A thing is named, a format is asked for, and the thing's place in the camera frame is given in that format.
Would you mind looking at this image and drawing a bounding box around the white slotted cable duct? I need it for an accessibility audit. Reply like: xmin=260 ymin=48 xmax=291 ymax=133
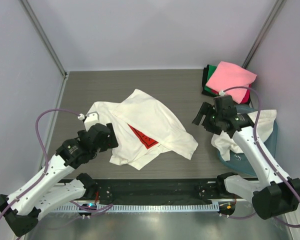
xmin=53 ymin=202 xmax=220 ymax=213

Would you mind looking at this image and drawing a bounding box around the black folded t shirt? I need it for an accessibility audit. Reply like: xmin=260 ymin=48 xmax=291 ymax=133
xmin=201 ymin=64 xmax=217 ymax=97

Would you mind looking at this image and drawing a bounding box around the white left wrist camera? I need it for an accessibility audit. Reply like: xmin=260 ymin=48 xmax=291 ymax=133
xmin=77 ymin=111 xmax=100 ymax=131

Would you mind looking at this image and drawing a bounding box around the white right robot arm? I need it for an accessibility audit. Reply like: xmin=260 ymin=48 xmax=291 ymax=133
xmin=192 ymin=95 xmax=300 ymax=220

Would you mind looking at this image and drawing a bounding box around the red folded t shirt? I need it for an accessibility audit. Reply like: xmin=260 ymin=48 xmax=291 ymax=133
xmin=210 ymin=89 xmax=250 ymax=104

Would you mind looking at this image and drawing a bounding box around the white t shirt red print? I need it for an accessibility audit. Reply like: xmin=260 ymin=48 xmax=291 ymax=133
xmin=87 ymin=89 xmax=198 ymax=170

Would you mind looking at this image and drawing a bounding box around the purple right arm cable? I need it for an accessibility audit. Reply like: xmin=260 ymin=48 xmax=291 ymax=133
xmin=218 ymin=86 xmax=300 ymax=228

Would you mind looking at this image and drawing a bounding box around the left aluminium frame post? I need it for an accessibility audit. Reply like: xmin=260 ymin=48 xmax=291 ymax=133
xmin=19 ymin=0 xmax=67 ymax=79

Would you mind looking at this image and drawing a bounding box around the white crumpled t shirt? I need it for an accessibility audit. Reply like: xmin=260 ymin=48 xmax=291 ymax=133
xmin=211 ymin=109 xmax=277 ymax=162

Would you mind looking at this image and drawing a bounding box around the aluminium frame post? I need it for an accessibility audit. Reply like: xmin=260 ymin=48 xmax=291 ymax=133
xmin=241 ymin=0 xmax=287 ymax=69
xmin=19 ymin=0 xmax=67 ymax=79

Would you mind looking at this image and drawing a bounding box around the right aluminium frame post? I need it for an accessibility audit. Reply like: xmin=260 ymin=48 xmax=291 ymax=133
xmin=241 ymin=0 xmax=287 ymax=69

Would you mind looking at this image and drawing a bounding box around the blue plastic basket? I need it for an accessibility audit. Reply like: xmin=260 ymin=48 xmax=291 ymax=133
xmin=214 ymin=103 xmax=279 ymax=177

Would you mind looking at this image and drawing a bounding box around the green folded t shirt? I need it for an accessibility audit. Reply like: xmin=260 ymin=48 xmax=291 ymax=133
xmin=204 ymin=65 xmax=218 ymax=96

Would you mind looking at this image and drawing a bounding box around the pink folded t shirt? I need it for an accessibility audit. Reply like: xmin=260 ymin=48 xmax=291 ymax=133
xmin=206 ymin=61 xmax=257 ymax=93

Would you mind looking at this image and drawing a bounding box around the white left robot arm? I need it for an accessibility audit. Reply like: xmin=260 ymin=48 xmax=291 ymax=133
xmin=0 ymin=123 xmax=119 ymax=237

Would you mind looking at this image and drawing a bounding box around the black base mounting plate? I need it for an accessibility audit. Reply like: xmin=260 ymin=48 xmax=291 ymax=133
xmin=57 ymin=177 xmax=246 ymax=205

